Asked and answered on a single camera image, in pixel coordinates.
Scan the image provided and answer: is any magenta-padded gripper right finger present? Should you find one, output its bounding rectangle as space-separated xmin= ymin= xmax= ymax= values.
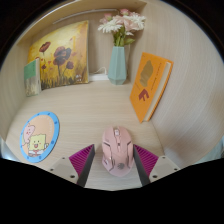
xmin=133 ymin=143 xmax=181 ymax=187

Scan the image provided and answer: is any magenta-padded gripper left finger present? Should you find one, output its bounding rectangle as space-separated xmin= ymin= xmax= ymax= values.
xmin=49 ymin=143 xmax=96 ymax=188

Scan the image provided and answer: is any pink computer mouse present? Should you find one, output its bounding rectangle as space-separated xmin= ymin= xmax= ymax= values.
xmin=101 ymin=125 xmax=135 ymax=178

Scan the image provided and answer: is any round blue-rimmed cartoon mouse pad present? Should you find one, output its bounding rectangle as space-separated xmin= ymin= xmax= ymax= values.
xmin=19 ymin=111 xmax=61 ymax=164

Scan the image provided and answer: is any orange book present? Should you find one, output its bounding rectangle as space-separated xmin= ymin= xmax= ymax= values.
xmin=129 ymin=52 xmax=174 ymax=124

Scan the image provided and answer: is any white power strip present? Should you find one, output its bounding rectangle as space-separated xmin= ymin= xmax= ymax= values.
xmin=88 ymin=66 xmax=110 ymax=82

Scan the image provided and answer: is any green and beige book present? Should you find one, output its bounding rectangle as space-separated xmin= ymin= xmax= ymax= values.
xmin=23 ymin=58 xmax=43 ymax=98

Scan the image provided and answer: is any teal faceted vase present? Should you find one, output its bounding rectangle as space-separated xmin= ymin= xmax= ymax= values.
xmin=107 ymin=45 xmax=128 ymax=86

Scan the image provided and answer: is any yellow poppy flower painting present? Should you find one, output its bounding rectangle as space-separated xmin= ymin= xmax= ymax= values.
xmin=27 ymin=20 xmax=90 ymax=91

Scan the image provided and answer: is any pink and white flower bouquet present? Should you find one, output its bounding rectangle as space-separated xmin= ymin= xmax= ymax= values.
xmin=97 ymin=8 xmax=147 ymax=48

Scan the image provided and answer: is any white light bar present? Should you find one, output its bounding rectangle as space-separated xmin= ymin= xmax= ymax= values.
xmin=52 ymin=8 xmax=119 ymax=25

